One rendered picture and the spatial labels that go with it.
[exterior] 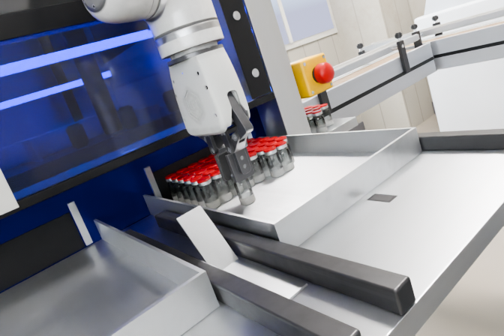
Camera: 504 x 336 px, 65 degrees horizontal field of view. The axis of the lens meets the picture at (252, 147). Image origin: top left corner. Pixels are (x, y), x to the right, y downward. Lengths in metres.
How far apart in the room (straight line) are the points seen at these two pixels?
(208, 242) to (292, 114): 0.39
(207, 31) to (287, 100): 0.29
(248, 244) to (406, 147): 0.25
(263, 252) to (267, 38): 0.45
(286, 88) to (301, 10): 2.97
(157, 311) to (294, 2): 3.44
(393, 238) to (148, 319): 0.22
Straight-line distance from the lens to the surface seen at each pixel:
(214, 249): 0.42
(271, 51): 0.74
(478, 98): 3.04
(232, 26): 0.70
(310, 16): 3.77
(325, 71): 0.77
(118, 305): 0.45
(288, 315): 0.29
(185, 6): 0.49
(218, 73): 0.48
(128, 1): 0.45
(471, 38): 1.34
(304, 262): 0.34
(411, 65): 1.27
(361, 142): 0.62
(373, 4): 3.74
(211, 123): 0.49
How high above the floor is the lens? 1.07
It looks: 12 degrees down
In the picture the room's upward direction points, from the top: 19 degrees counter-clockwise
